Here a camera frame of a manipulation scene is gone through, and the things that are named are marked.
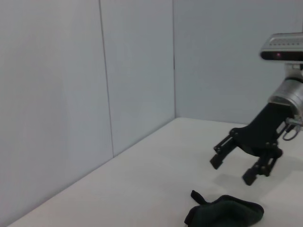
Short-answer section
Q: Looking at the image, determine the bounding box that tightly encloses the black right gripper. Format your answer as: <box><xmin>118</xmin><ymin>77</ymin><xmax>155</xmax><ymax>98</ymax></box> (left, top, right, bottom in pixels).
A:
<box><xmin>209</xmin><ymin>103</ymin><xmax>294</xmax><ymax>186</ymax></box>

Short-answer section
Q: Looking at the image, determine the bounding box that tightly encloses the dark blue rag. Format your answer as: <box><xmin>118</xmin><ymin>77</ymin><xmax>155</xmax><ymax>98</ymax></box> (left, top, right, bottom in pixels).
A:
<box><xmin>184</xmin><ymin>190</ymin><xmax>265</xmax><ymax>227</ymax></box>

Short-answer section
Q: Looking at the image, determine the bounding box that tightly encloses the right gripper connector cable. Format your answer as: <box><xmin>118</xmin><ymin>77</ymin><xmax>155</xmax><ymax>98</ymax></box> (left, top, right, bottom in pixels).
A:
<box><xmin>283</xmin><ymin>115</ymin><xmax>303</xmax><ymax>142</ymax></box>

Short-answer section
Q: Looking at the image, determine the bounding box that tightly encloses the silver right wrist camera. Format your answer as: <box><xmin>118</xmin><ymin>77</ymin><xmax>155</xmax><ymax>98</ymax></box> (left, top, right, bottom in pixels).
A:
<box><xmin>259</xmin><ymin>33</ymin><xmax>303</xmax><ymax>62</ymax></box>

